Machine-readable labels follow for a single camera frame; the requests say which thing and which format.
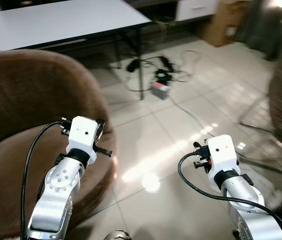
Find brown round plush sofa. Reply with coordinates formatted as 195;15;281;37
0;49;118;239

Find grey power box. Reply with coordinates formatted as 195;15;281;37
150;81;171;100

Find black power adapter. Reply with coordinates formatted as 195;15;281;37
126;58;142;72

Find black charger block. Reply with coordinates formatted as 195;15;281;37
155;70;174;84

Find white rectangular table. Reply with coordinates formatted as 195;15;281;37
0;0;153;101

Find brown cardboard box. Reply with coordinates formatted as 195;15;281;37
203;0;248;48

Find white drawer cabinet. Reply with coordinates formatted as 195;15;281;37
175;0;220;22

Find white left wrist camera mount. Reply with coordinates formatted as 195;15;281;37
61;116;105;164

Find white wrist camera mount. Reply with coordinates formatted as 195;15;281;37
204;134;241;189
61;116;105;164

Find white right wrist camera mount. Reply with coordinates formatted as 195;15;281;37
204;134;241;189

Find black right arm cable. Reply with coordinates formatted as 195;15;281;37
177;151;282;240

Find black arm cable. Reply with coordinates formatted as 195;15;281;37
20;119;73;240
177;151;282;240

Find grey floor cable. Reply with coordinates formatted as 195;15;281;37
168;95;218;140

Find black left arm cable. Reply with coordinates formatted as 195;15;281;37
20;119;73;240

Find thin black floor cable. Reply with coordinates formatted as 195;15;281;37
112;50;203;94

